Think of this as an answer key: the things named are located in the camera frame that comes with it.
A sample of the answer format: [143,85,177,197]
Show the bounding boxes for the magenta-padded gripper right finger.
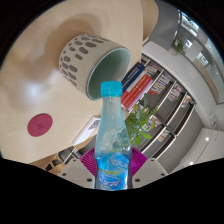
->
[128,148,169,188]

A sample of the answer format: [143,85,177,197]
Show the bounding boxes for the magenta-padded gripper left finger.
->
[59,148,99,189]

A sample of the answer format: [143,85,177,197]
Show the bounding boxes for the clear bottle with blue cap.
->
[94,80,133,191]

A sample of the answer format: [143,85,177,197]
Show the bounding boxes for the green potted plant in vase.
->
[124,93,161,146]

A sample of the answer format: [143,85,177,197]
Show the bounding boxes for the flat round red coaster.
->
[27,112,54,138]

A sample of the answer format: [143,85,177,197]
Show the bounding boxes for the grey shelf unit with books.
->
[120,54,198,161]

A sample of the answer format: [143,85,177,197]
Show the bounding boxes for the ceiling lights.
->
[188,134,211,166]

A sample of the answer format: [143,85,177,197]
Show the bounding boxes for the pink book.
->
[124,83,154,112]

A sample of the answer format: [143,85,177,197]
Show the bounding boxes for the red book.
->
[120,73,153,104]

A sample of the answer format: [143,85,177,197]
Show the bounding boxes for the patterned ceramic mug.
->
[58,33,132,102]

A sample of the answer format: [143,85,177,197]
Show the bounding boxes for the small potted plant by window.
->
[171,38,188,56]

